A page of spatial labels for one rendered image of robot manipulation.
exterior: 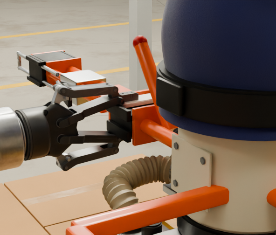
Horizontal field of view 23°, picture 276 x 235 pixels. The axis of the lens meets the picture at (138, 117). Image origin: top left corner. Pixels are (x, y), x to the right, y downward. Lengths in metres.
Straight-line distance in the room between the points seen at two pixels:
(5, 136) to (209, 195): 0.31
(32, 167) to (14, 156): 3.15
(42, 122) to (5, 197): 1.50
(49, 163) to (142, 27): 1.23
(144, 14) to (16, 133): 3.83
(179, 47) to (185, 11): 0.04
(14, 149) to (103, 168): 1.72
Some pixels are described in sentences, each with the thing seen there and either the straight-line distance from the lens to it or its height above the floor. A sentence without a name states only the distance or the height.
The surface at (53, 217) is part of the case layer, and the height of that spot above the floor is 0.54.
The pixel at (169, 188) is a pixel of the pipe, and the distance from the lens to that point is 1.01.
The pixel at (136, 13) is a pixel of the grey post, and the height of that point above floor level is 0.76.
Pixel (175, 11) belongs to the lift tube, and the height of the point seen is 1.45.
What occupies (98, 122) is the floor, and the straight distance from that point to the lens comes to 4.82.
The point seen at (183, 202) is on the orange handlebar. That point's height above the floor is 1.25.
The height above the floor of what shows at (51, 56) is 1.27.
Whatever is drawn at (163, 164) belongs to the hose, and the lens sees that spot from 1.00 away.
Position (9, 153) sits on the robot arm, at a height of 1.24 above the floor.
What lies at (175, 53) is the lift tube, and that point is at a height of 1.41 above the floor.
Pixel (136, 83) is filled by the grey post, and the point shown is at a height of 0.26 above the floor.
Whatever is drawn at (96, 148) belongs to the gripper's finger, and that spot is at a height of 1.20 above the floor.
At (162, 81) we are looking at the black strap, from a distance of 0.78.
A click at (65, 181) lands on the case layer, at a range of 2.56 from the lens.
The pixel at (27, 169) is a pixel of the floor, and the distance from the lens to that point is 4.07.
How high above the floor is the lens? 1.58
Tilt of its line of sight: 19 degrees down
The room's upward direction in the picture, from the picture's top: straight up
